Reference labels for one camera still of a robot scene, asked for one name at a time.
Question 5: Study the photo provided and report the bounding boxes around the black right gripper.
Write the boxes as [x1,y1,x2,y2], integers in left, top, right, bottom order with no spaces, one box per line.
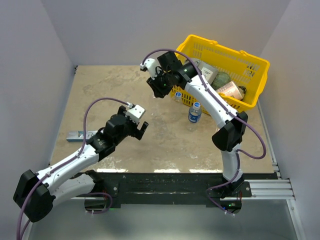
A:
[147,69,174,98]

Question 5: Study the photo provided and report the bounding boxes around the blue white cap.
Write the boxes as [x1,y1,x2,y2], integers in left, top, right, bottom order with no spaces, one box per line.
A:
[174,91,182,99]

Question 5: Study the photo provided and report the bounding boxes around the clear plastic bottle large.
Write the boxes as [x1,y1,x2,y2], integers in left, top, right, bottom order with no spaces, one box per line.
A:
[173,95,182,103]

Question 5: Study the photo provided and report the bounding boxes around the Pocari Sweat bottle cap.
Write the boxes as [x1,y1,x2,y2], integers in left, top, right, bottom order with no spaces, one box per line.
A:
[193,101,201,109]

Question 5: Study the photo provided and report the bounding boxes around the blue label Pocari bottle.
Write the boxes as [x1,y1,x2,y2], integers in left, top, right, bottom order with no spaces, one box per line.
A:
[188,106,202,124]

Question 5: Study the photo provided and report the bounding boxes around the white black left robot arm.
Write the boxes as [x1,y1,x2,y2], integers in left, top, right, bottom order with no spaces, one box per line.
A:
[13,104,149,223]

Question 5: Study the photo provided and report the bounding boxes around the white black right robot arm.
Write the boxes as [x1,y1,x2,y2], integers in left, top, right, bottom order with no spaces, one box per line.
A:
[140,48,248,197]

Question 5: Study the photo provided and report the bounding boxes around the green netted melon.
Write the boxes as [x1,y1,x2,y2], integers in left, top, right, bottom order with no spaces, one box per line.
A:
[211,71,231,90]

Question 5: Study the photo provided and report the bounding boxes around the blue silver flat box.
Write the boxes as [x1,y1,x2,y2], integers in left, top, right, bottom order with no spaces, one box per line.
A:
[66,130,98,142]

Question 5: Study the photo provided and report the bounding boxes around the pink white tissue roll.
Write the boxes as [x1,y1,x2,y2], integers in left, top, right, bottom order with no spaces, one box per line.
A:
[216,81,247,101]

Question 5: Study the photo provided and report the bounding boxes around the yellow plastic shopping basket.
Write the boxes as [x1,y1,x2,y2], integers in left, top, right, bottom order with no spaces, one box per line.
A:
[176,34,270,112]

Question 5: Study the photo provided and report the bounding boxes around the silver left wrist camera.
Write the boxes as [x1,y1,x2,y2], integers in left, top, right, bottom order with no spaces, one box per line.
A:
[125,104,146,125]

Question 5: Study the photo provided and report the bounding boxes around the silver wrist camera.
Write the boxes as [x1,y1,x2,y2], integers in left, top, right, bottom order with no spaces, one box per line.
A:
[139,58,159,79]
[125,104,146,125]

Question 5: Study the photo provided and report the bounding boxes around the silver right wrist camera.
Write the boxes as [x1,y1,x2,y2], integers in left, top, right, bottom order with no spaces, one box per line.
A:
[139,58,159,79]

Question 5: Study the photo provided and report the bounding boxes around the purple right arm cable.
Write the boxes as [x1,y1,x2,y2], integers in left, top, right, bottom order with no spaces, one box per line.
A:
[140,48,267,186]

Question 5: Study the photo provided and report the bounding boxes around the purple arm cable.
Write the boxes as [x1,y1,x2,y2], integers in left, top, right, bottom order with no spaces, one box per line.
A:
[16,97,133,240]
[140,48,267,186]

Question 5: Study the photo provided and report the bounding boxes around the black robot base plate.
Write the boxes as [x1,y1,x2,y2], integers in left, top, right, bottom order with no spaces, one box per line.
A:
[78,170,252,213]

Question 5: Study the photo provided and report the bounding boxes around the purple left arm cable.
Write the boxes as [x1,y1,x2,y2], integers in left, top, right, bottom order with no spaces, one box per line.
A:
[16,97,133,240]

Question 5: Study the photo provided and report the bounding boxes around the aluminium frame rail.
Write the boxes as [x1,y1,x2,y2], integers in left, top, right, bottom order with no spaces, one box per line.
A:
[18,149,307,240]

